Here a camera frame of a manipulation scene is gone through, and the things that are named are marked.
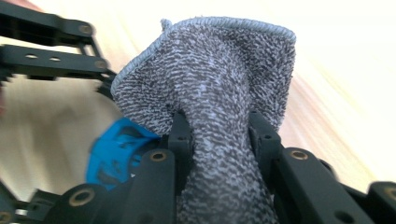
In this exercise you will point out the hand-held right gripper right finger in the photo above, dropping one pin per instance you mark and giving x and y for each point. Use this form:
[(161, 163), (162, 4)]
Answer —
[(264, 146)]

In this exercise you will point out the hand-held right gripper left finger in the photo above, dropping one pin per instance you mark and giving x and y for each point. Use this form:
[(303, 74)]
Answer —
[(182, 146)]

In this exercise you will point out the blue toy car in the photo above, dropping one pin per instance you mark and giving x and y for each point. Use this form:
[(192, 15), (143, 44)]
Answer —
[(115, 155)]

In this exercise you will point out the grey speckled cloth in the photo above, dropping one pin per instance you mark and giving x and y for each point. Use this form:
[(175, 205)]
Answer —
[(214, 87)]

